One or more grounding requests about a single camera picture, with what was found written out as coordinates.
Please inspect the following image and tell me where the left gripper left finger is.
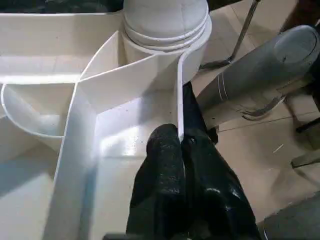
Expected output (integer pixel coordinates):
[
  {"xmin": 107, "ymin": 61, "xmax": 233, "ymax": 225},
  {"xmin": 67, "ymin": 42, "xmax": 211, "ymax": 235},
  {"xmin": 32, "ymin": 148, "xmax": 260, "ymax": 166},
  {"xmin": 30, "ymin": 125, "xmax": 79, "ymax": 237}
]
[{"xmin": 126, "ymin": 123, "xmax": 187, "ymax": 240}]

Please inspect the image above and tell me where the grey robot leg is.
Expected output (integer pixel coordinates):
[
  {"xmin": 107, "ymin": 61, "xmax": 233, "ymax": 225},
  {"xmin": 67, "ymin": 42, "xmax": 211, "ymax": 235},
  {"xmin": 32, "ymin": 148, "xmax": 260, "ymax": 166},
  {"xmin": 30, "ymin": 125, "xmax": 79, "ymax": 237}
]
[
  {"xmin": 262, "ymin": 198, "xmax": 320, "ymax": 240},
  {"xmin": 194, "ymin": 24, "xmax": 320, "ymax": 126}
]

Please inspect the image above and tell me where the dark right robot foot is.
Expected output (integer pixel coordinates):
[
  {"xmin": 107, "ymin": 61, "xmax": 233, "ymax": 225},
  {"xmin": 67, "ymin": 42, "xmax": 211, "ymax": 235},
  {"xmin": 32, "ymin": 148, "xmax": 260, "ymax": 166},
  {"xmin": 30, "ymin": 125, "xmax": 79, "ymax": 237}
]
[{"xmin": 239, "ymin": 96, "xmax": 287, "ymax": 122}]

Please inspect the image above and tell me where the white plastic table leg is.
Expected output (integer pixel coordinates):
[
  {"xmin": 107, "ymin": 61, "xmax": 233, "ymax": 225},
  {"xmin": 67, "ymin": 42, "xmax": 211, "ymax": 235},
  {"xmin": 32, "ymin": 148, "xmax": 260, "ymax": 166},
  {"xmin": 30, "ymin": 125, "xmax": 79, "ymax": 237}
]
[{"xmin": 123, "ymin": 0, "xmax": 211, "ymax": 53}]

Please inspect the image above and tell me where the grey left robot leg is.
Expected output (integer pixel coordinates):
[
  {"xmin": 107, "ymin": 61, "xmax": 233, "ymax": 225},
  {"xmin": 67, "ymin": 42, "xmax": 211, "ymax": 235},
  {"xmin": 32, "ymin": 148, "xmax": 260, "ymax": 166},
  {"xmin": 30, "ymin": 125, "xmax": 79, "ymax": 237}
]
[{"xmin": 262, "ymin": 198, "xmax": 320, "ymax": 240}]

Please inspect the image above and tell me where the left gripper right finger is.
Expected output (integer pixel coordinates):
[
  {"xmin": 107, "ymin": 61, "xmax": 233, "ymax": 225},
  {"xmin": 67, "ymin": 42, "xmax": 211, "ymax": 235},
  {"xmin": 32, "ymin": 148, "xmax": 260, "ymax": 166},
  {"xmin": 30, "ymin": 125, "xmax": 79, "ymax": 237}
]
[{"xmin": 181, "ymin": 134, "xmax": 262, "ymax": 240}]

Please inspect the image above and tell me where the grey right robot leg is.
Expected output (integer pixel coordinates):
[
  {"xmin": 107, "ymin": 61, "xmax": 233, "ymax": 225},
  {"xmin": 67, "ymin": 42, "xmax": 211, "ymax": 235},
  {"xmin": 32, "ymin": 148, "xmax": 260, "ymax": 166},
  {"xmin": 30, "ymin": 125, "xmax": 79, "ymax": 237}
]
[{"xmin": 194, "ymin": 24, "xmax": 320, "ymax": 126}]

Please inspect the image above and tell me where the black metal stand bar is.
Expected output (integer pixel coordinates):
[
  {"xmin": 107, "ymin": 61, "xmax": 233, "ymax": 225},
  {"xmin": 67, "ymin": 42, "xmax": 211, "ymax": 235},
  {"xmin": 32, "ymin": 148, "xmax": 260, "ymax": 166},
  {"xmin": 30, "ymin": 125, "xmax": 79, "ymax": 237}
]
[{"xmin": 199, "ymin": 0, "xmax": 260, "ymax": 70}]

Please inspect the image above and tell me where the white plastic table top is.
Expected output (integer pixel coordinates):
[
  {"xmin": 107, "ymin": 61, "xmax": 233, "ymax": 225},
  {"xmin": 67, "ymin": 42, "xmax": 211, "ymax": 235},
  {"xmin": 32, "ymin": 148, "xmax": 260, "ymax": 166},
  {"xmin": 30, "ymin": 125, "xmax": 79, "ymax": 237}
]
[{"xmin": 0, "ymin": 12, "xmax": 213, "ymax": 240}]

